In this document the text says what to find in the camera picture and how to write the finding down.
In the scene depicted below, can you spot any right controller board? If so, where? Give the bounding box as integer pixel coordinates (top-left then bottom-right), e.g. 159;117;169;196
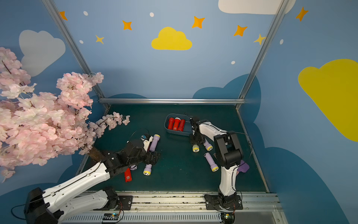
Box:
220;212;235;224

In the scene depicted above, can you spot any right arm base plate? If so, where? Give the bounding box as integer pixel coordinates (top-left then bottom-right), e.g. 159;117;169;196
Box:
204;193;243;211

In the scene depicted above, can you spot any red flashlight cluster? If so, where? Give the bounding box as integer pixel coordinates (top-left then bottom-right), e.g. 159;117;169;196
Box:
168;118;175;130

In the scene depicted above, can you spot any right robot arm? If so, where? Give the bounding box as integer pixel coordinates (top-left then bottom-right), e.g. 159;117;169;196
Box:
189;117;243;197

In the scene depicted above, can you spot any pale green flashlight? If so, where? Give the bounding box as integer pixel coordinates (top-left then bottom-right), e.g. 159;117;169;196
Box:
192;144;200;153

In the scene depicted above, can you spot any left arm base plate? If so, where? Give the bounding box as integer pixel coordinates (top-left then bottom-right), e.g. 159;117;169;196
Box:
95;195;133;211

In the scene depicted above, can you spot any purple flashlight left upper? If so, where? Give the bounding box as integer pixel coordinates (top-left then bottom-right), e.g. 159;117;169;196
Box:
149;134;160;152

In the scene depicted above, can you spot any controller board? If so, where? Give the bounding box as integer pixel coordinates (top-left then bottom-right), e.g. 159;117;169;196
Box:
220;212;235;224
101;213;120;224

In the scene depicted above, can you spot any purple flashlight right lower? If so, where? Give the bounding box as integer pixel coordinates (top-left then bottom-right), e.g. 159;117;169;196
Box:
204;153;219;172

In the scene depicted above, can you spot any purple flashlight right upper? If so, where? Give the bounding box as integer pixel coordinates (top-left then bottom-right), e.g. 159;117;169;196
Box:
203;139;213;152

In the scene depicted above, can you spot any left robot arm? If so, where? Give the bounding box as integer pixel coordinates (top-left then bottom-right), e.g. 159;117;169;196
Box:
24;134;160;224

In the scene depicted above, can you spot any left controller board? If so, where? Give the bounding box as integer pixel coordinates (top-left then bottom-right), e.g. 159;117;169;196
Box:
101;213;120;224

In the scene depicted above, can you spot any red white-headed flashlight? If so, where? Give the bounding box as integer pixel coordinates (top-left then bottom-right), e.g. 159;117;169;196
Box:
173;117;181;131
125;168;132;183

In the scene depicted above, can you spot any aluminium rail base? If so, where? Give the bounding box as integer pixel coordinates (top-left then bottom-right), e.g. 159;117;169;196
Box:
62;191;288;224

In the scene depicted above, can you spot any purple pink-handled spatula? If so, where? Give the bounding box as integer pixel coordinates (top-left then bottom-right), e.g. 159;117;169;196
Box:
236;160;250;175

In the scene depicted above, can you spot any pink cherry blossom tree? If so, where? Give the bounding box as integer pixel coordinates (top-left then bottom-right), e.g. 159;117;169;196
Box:
1;48;130;179

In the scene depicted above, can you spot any purple flashlight left lower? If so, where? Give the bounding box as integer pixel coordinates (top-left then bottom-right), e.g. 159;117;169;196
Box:
143;164;153;176

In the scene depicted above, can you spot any blue plastic storage box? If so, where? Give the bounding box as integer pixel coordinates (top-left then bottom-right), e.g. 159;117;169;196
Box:
164;113;192;136

